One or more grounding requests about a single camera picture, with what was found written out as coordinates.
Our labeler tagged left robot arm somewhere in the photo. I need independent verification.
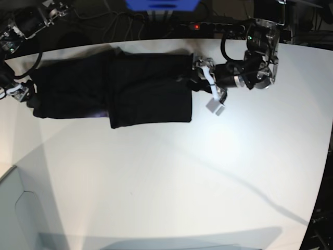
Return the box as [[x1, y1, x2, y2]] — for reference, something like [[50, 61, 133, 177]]
[[186, 1, 287, 104]]

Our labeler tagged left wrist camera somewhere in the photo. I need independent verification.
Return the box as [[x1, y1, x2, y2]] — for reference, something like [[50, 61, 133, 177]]
[[206, 98, 225, 116]]

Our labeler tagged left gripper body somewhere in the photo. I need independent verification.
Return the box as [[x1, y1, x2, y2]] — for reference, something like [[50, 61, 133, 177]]
[[194, 56, 246, 103]]

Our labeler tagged blue plastic box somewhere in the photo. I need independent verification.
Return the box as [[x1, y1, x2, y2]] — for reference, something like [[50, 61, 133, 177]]
[[125, 0, 200, 11]]

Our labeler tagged black power strip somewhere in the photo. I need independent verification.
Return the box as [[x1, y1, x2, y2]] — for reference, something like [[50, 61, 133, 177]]
[[182, 22, 246, 33]]

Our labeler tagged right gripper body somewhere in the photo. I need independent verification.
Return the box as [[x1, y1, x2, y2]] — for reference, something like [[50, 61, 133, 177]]
[[1, 82, 30, 102]]

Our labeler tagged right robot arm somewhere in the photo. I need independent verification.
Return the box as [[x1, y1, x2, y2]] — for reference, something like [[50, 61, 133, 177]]
[[1, 1, 73, 103]]

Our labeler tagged black T-shirt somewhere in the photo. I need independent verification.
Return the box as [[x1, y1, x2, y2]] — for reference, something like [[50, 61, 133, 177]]
[[30, 49, 194, 129]]

